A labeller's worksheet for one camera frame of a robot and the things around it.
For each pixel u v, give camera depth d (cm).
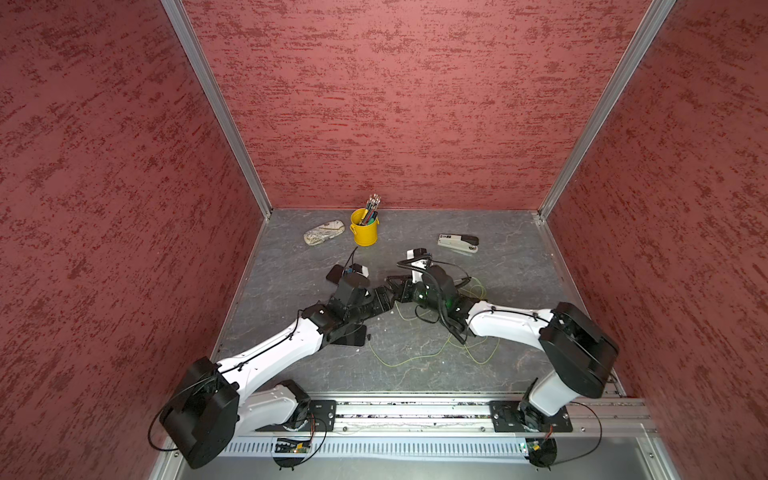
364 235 107
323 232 110
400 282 75
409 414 76
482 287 100
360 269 77
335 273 101
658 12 71
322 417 74
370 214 103
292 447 72
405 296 73
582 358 46
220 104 88
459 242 107
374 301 67
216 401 40
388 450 77
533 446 71
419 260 71
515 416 74
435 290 62
